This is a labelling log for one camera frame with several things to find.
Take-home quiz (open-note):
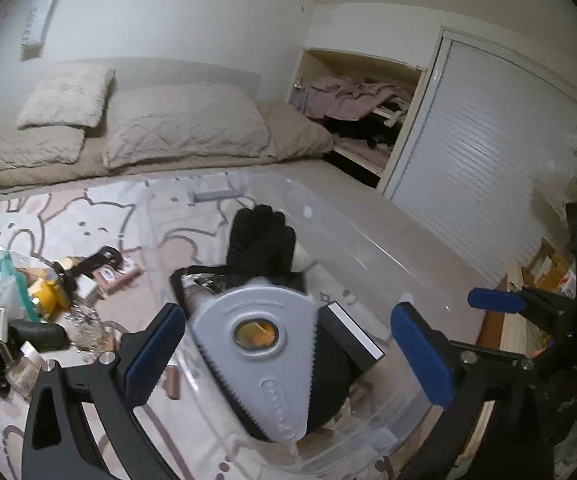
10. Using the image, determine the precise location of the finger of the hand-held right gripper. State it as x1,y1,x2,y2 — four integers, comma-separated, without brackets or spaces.
467,287,577,323

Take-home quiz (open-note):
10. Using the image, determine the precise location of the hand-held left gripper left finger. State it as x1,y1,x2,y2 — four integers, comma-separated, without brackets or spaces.
21,302,186,480

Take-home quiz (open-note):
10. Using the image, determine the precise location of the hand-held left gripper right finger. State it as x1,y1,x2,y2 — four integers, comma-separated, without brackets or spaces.
390,302,554,480

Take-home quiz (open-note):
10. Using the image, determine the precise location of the clear plastic storage container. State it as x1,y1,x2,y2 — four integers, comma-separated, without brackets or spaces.
136,170,492,478

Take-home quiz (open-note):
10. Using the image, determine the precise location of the white plastic jar opener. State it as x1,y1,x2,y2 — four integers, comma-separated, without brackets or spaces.
190,282,319,443

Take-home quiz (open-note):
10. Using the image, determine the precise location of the yellow round container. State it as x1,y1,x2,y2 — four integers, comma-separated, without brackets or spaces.
27,272,72,321

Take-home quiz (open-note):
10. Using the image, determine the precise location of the brown lipstick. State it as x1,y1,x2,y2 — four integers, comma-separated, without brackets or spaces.
164,366,183,401

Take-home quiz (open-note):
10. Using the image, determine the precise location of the low wooden rack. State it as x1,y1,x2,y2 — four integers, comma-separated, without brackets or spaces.
479,237,577,361

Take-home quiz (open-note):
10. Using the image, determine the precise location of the black box with white edge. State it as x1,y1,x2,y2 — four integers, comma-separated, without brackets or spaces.
319,301,387,373

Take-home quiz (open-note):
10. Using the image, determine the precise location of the crystal hair ornament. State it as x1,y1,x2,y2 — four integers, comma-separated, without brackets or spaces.
63,307,119,361

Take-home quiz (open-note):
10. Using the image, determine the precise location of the silver foil packet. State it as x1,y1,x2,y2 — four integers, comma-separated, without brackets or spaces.
168,265,234,311

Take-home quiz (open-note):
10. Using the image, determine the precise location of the pink eyelash box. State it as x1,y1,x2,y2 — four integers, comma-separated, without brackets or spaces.
91,255,142,295

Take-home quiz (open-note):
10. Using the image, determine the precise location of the small white cube box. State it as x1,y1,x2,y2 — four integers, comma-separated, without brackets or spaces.
73,275,100,303

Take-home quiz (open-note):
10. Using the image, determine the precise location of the black cylinder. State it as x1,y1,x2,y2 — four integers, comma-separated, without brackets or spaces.
9,321,69,353

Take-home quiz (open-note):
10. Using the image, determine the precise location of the white louvered door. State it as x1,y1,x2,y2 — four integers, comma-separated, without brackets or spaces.
376,27,577,291

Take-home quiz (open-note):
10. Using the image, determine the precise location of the clear plastic bag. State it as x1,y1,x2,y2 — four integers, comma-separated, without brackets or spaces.
0,247,39,323

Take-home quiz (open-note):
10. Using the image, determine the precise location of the large textured beige pillow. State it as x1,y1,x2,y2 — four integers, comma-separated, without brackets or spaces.
101,85,276,170

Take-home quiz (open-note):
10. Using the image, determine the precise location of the flat textured beige pillow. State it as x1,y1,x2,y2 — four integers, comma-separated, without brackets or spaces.
0,122,86,178

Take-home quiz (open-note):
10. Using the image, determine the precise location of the pile of clothes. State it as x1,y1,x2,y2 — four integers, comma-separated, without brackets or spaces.
291,76,414,166

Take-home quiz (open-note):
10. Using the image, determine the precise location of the beige blanket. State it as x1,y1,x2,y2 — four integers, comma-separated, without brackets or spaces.
0,102,335,201

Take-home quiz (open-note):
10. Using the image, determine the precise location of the small fluffy pillow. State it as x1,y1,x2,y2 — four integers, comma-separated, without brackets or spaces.
17,62,116,128

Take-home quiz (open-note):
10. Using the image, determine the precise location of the wooden closet niche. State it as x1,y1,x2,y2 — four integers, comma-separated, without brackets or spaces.
288,47,429,178

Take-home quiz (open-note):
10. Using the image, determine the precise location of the white hanging tissue holder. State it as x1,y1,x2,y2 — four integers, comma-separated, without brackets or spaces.
20,0,62,53

